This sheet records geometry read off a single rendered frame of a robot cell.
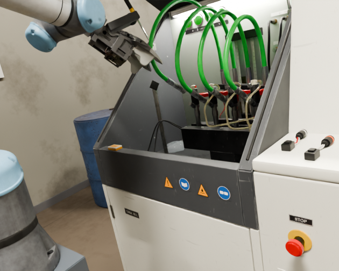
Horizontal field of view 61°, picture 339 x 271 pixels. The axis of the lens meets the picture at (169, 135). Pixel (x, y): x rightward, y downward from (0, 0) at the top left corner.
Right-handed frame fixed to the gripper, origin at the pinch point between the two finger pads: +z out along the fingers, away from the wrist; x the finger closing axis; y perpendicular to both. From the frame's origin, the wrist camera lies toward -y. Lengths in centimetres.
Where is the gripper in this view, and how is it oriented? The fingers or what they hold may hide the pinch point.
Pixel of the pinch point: (154, 63)
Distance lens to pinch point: 94.9
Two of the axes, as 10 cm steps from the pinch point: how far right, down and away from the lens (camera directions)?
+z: 7.7, 5.0, 3.8
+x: 4.9, -1.0, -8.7
